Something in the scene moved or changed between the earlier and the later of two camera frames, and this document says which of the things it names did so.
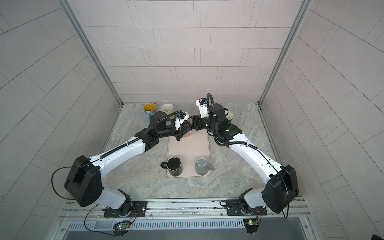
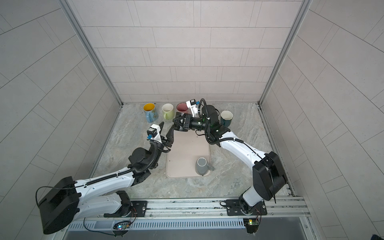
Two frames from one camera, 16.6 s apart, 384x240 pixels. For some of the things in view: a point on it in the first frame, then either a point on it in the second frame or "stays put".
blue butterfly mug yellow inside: (149, 109) stays put
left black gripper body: (169, 130) -> (164, 144)
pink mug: (188, 134) -> (182, 107)
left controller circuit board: (120, 228) stays put
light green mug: (167, 108) stays put
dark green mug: (229, 116) stays put
